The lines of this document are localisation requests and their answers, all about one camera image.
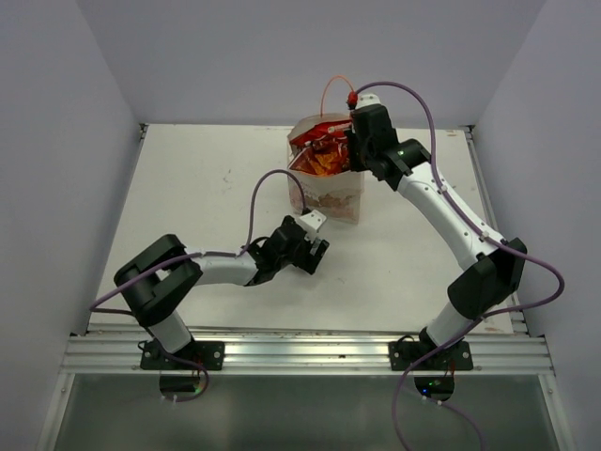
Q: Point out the white paper bag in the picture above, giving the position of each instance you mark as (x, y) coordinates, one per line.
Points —
(338, 197)

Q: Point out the aluminium mounting rail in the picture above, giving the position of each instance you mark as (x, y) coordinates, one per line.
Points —
(117, 349)

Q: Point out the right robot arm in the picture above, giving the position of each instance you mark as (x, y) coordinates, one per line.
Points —
(489, 275)

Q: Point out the red Doritos chip bag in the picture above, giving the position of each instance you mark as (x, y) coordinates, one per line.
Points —
(320, 149)

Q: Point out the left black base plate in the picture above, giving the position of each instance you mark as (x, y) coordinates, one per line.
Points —
(209, 354)

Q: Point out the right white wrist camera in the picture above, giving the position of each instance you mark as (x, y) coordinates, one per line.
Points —
(359, 100)

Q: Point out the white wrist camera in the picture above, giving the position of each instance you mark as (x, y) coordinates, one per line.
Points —
(359, 100)
(311, 223)

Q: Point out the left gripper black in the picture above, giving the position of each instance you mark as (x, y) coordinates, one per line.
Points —
(308, 261)

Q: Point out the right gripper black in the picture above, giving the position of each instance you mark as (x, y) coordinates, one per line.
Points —
(355, 163)

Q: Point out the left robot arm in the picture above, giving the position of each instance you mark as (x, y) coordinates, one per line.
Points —
(156, 281)

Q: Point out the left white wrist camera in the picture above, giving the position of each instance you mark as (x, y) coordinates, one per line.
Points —
(311, 223)

